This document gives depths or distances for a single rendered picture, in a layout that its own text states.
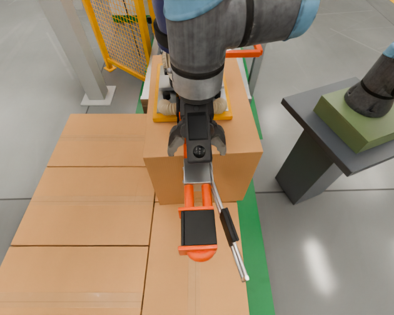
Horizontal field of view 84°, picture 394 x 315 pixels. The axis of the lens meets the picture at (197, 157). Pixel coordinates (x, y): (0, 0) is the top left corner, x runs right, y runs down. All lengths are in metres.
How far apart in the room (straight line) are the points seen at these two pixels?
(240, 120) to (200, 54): 0.53
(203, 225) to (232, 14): 0.35
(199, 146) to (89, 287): 0.81
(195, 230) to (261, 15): 0.37
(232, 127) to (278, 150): 1.26
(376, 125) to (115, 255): 1.24
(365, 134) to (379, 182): 1.14
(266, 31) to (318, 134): 0.86
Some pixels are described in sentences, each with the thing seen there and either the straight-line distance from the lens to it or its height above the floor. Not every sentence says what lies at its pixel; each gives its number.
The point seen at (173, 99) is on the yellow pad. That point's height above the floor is 0.97.
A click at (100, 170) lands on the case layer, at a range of 1.26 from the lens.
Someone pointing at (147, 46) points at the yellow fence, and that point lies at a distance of 2.13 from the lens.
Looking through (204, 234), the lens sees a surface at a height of 1.10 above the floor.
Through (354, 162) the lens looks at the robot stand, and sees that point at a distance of 1.15.
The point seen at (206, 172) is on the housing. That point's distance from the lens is 0.51.
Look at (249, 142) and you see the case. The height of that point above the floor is 0.94.
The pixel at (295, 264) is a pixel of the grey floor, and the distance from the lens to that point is 1.67.
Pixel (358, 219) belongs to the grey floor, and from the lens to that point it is 1.98.
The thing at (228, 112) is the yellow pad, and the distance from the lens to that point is 0.82.
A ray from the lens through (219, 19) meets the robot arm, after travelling 0.33.
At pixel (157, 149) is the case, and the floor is 0.94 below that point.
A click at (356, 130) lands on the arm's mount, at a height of 0.84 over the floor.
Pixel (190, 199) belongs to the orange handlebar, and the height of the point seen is 1.09.
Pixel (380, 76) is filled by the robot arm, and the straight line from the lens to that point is 1.16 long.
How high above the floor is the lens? 1.53
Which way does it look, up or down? 56 degrees down
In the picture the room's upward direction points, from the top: straight up
